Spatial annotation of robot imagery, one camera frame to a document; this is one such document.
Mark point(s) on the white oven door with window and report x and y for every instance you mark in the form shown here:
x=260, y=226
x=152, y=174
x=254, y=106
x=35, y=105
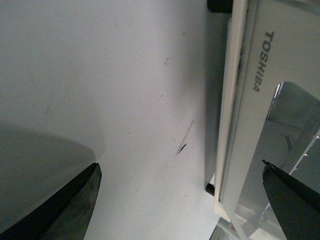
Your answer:
x=277, y=111

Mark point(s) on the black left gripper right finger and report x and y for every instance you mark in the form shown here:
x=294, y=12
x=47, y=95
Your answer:
x=295, y=205

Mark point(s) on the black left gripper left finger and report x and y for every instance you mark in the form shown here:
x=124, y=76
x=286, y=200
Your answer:
x=65, y=215

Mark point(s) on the white Toshiba toaster oven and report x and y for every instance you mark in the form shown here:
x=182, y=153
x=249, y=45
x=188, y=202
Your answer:
x=225, y=22

